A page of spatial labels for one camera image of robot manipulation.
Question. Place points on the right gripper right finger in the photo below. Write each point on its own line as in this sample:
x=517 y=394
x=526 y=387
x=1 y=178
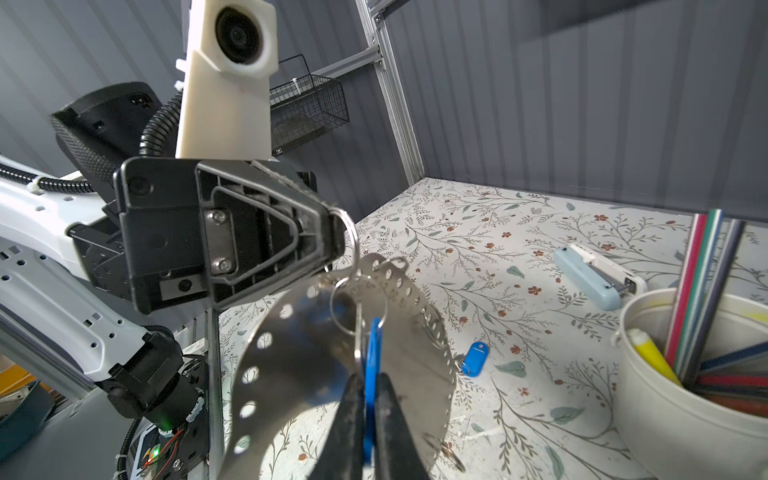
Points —
x=396 y=456

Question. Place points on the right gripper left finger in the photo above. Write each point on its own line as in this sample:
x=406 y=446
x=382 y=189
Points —
x=342 y=454

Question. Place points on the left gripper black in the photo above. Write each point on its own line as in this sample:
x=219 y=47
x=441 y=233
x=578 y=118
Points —
x=226 y=232

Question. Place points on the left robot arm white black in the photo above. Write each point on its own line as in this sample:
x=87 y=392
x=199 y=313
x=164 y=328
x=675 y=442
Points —
x=142 y=368

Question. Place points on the light blue stapler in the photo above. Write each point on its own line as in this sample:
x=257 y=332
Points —
x=603 y=281

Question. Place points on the yellow highlighter in cup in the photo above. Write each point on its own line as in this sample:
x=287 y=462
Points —
x=649 y=352

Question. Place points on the white pencil cup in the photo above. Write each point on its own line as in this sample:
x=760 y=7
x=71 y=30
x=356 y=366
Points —
x=671 y=432

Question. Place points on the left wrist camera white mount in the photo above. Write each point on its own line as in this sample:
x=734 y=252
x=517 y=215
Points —
x=231 y=53

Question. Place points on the black wire basket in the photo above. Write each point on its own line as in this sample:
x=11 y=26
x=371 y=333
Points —
x=305 y=108

